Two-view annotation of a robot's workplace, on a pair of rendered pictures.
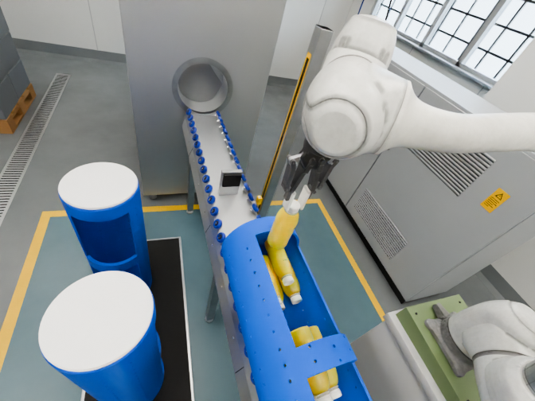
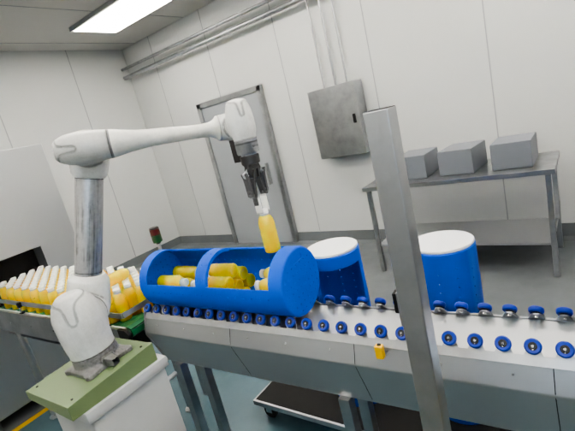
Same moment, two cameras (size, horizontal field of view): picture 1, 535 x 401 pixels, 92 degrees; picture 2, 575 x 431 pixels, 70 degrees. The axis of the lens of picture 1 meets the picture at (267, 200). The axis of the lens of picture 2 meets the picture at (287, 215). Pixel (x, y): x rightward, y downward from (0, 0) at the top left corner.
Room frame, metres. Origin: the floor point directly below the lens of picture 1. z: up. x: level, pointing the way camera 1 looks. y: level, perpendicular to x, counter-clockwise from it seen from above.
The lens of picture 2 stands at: (2.06, -0.58, 1.73)
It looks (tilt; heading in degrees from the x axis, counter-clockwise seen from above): 13 degrees down; 158
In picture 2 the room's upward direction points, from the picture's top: 14 degrees counter-clockwise
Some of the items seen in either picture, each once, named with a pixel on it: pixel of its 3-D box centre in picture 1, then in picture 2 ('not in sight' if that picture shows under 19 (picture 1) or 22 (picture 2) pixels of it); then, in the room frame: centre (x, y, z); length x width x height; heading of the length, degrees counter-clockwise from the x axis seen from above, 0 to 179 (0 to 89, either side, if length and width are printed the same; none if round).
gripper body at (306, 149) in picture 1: (317, 150); (251, 165); (0.53, -0.07, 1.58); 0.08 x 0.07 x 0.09; 123
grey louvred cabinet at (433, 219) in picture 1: (395, 161); not in sight; (2.34, -1.04, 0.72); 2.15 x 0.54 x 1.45; 30
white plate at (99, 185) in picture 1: (99, 184); (441, 241); (0.66, 0.67, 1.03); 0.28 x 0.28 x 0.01
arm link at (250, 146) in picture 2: not in sight; (246, 147); (0.53, -0.07, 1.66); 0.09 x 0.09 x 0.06
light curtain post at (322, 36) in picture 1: (271, 181); (435, 419); (1.27, 0.01, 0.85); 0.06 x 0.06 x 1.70; 33
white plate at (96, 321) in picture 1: (100, 314); (330, 247); (0.22, 0.34, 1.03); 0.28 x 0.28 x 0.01
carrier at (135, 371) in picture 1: (123, 356); (347, 321); (0.22, 0.34, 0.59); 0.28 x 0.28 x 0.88
